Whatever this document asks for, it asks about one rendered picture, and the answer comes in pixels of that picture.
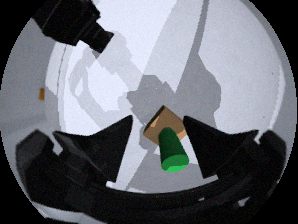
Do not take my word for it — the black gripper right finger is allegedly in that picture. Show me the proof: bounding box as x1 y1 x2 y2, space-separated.
182 115 258 179

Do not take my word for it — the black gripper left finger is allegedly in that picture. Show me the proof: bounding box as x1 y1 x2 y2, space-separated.
52 116 133 183

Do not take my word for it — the brown square block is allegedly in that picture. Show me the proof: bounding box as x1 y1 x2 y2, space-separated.
142 105 188 145

